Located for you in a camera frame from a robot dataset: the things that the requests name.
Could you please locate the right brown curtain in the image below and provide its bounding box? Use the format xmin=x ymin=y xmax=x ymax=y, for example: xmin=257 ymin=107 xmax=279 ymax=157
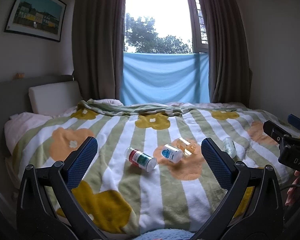
xmin=200 ymin=0 xmax=252 ymax=106

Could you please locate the light blue fluffy sleeve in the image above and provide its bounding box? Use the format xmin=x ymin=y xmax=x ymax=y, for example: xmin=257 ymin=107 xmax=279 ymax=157
xmin=134 ymin=229 xmax=194 ymax=240

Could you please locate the white pillow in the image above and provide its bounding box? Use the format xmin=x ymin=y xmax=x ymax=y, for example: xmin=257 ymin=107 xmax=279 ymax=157
xmin=29 ymin=81 xmax=82 ymax=115

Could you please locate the white blue labelled cup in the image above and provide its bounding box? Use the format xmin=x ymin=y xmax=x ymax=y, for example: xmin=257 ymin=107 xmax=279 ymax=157
xmin=161 ymin=144 xmax=183 ymax=163

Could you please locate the window frame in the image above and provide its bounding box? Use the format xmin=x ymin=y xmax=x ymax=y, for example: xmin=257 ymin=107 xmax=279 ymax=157
xmin=124 ymin=0 xmax=208 ymax=54

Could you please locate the person's right hand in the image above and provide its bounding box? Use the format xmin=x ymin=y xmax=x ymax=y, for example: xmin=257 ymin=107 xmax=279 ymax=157
xmin=285 ymin=171 xmax=300 ymax=206

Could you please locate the left brown curtain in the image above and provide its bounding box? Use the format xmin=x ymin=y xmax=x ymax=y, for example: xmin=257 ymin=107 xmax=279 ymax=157
xmin=72 ymin=0 xmax=126 ymax=100

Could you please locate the amber transparent plastic cup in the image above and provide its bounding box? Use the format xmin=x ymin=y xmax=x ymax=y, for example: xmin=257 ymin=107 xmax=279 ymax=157
xmin=177 ymin=137 xmax=197 ymax=158

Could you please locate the small orange headboard object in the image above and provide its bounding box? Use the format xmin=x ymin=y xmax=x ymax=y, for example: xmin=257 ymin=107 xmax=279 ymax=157
xmin=15 ymin=73 xmax=25 ymax=79

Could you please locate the red green labelled cup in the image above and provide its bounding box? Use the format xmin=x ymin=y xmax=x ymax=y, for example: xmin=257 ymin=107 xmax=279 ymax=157
xmin=125 ymin=147 xmax=157 ymax=172

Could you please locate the striped floral blanket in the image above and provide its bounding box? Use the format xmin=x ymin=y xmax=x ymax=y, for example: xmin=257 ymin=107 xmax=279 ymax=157
xmin=12 ymin=99 xmax=300 ymax=235

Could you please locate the framed landscape picture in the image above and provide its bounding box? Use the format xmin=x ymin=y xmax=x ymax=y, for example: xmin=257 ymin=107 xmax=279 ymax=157
xmin=4 ymin=0 xmax=66 ymax=42

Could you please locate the brown curtain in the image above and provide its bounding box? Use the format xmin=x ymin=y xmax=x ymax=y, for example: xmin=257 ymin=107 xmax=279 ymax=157
xmin=72 ymin=0 xmax=126 ymax=100
xmin=200 ymin=0 xmax=252 ymax=106

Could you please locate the pink bed sheet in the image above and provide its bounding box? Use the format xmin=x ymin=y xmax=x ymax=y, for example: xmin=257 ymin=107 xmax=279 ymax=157
xmin=4 ymin=99 xmax=123 ymax=156

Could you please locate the blue cloth on window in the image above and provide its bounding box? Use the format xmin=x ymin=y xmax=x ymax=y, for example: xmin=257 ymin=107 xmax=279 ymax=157
xmin=120 ymin=52 xmax=210 ymax=105

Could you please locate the grey bed headboard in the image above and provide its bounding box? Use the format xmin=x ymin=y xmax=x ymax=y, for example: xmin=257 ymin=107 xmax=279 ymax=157
xmin=0 ymin=75 xmax=73 ymax=157

